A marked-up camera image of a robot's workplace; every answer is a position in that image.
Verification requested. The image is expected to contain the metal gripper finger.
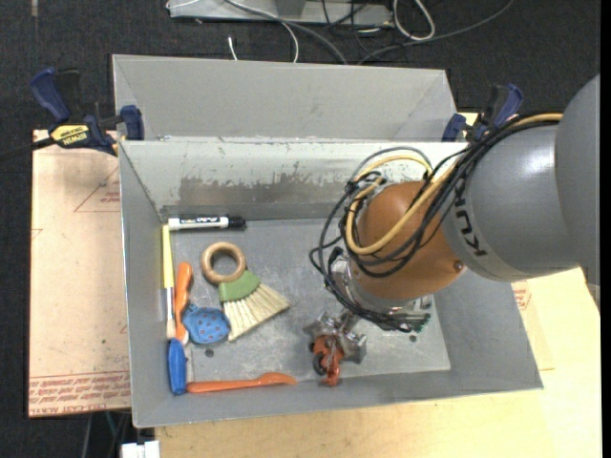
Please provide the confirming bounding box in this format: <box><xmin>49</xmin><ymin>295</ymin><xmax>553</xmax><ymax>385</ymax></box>
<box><xmin>303</xmin><ymin>315</ymin><xmax>343</xmax><ymax>342</ymax></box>
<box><xmin>343</xmin><ymin>332</ymin><xmax>369</xmax><ymax>365</ymax></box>

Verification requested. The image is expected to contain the grey metal bin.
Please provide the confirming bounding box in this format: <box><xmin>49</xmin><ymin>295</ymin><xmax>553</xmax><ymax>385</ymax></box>
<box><xmin>112</xmin><ymin>53</ymin><xmax>544</xmax><ymax>428</ymax></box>

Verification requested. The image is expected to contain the green hand brush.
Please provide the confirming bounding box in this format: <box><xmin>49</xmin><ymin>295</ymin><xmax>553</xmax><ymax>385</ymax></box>
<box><xmin>218</xmin><ymin>270</ymin><xmax>291</xmax><ymax>343</ymax></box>

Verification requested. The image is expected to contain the long orange plastic spoon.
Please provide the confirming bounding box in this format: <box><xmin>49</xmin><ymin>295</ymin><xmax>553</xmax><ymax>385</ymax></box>
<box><xmin>185</xmin><ymin>372</ymin><xmax>298</xmax><ymax>394</ymax></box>

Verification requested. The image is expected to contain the blue spotted soft toy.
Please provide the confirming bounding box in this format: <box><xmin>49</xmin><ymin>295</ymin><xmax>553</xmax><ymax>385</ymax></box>
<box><xmin>181</xmin><ymin>304</ymin><xmax>231</xmax><ymax>346</ymax></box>

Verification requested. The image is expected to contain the short orange plastic utensil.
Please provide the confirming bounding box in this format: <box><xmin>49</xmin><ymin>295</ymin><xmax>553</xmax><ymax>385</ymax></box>
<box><xmin>173</xmin><ymin>261</ymin><xmax>195</xmax><ymax>345</ymax></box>

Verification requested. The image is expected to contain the blue plastic utensil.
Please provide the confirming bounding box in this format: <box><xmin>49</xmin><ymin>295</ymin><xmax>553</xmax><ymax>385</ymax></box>
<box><xmin>166</xmin><ymin>338</ymin><xmax>189</xmax><ymax>396</ymax></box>

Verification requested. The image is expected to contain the white and black marker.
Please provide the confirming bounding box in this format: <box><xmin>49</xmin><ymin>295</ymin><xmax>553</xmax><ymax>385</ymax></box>
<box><xmin>166</xmin><ymin>214</ymin><xmax>247</xmax><ymax>232</ymax></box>

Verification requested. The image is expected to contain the wooden ring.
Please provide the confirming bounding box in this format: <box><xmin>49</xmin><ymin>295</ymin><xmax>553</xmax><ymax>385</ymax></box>
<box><xmin>200</xmin><ymin>241</ymin><xmax>248</xmax><ymax>285</ymax></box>

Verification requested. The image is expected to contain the yellow handled paintbrush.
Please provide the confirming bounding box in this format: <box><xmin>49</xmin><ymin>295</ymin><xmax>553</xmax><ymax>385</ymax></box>
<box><xmin>160</xmin><ymin>224</ymin><xmax>178</xmax><ymax>340</ymax></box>

